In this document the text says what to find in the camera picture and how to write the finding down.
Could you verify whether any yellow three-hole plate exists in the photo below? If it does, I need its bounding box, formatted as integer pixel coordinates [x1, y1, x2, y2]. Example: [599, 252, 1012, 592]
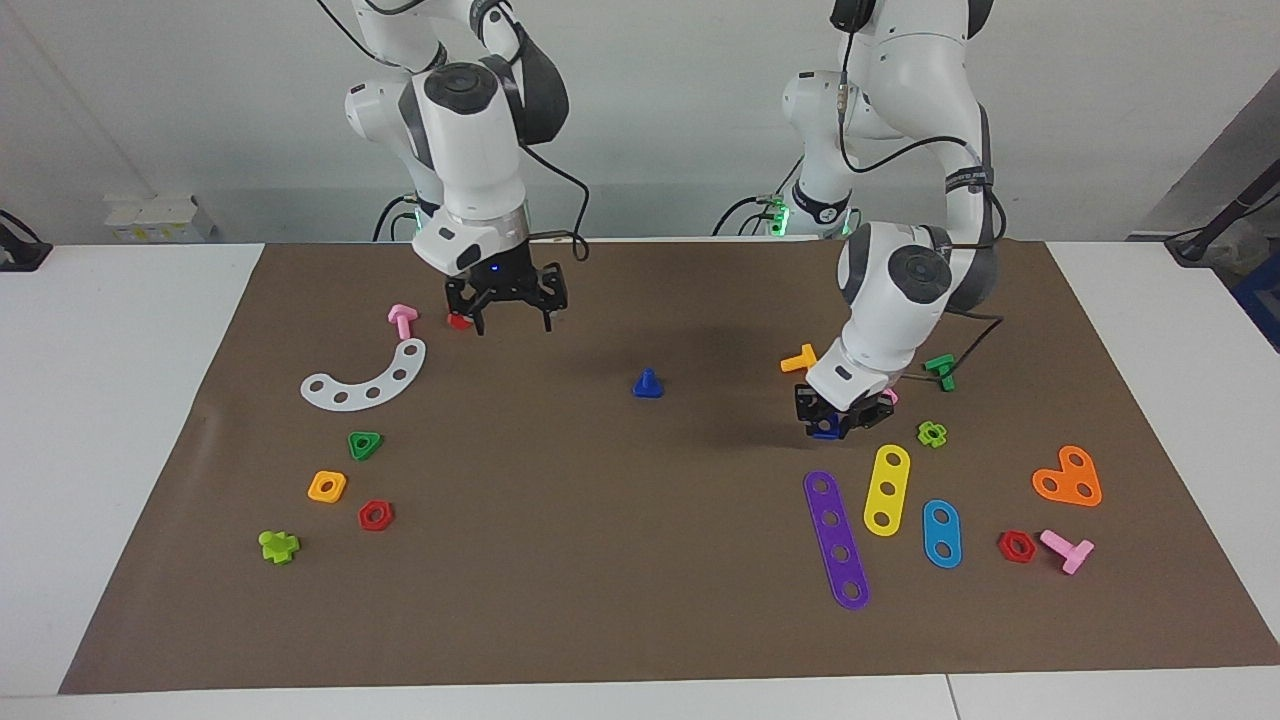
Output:
[863, 444, 912, 538]

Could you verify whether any white curved holed plate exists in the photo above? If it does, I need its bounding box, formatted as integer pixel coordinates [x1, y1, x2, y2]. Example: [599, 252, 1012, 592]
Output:
[300, 338, 428, 412]

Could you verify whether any purple four-hole plate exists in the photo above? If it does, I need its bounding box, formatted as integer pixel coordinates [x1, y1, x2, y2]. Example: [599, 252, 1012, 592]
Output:
[803, 470, 871, 611]

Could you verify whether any blue two-hole plate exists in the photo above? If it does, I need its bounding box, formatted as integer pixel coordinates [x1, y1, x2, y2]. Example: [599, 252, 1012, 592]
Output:
[922, 499, 963, 570]

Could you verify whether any orange heart-shaped plate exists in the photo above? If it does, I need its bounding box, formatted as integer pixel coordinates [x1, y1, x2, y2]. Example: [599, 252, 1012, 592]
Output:
[1032, 445, 1103, 508]

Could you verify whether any brown paper table mat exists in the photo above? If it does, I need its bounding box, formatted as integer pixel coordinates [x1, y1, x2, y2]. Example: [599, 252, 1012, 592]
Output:
[58, 238, 1280, 695]

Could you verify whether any white power strip box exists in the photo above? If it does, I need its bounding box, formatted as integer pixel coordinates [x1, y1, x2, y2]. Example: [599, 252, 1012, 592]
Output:
[104, 194, 217, 244]

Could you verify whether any black stand with pole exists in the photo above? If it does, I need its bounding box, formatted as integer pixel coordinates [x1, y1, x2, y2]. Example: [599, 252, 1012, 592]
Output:
[1165, 165, 1280, 266]

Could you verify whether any blue crate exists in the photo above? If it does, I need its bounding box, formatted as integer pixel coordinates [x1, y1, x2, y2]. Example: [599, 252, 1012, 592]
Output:
[1232, 250, 1280, 351]

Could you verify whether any black table clamp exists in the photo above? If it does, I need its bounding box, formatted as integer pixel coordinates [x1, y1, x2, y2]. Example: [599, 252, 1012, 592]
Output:
[0, 209, 54, 273]

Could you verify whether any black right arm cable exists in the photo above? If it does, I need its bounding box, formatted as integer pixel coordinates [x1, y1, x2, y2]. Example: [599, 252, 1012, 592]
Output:
[518, 143, 593, 263]

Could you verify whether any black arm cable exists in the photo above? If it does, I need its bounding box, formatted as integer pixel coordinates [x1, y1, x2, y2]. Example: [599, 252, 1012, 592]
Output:
[518, 143, 593, 263]
[838, 0, 1005, 386]

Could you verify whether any black right base cable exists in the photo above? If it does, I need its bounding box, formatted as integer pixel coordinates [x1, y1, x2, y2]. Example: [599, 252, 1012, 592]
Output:
[373, 194, 419, 242]

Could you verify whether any black base cable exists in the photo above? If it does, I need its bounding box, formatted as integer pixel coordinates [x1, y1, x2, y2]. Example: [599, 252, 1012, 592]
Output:
[711, 194, 789, 238]
[373, 194, 419, 242]

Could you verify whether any black left base cable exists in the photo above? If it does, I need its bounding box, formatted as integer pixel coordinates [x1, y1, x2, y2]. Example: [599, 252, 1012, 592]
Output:
[711, 194, 789, 238]

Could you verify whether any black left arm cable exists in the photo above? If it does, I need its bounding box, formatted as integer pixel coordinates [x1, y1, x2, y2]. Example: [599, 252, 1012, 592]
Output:
[838, 0, 1005, 386]

